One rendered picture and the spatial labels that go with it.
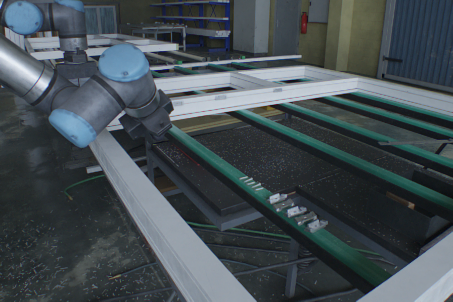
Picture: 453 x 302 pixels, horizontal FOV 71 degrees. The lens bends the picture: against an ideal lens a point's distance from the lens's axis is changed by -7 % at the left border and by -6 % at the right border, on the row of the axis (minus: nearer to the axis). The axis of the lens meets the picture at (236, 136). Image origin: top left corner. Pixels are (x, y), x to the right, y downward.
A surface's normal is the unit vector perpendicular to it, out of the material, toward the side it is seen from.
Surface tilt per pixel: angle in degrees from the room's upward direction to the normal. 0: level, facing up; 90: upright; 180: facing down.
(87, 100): 58
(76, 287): 0
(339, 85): 90
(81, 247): 0
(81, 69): 90
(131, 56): 42
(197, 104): 90
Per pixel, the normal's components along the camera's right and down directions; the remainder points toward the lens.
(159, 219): 0.02, -0.94
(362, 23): -0.84, 0.17
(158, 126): 0.02, -0.41
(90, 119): 0.60, 0.14
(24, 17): 0.48, 0.34
